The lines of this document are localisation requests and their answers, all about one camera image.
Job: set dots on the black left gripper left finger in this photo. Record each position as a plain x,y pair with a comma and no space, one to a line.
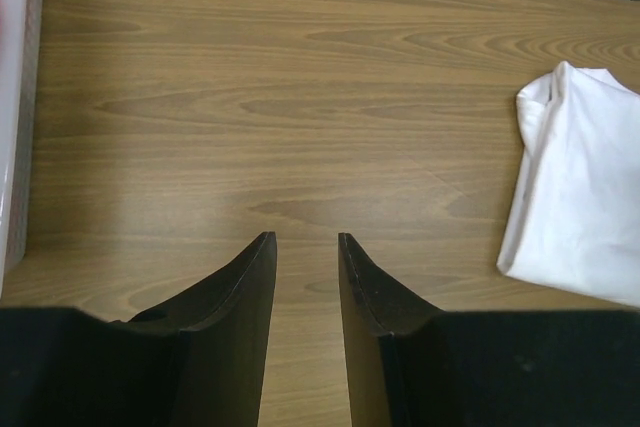
196,359

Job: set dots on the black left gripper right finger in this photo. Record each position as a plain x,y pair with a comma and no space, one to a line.
410,363

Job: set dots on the white floral print t-shirt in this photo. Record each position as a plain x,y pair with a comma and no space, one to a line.
574,219

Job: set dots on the white plastic laundry basket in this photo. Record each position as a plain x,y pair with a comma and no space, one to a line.
20,42

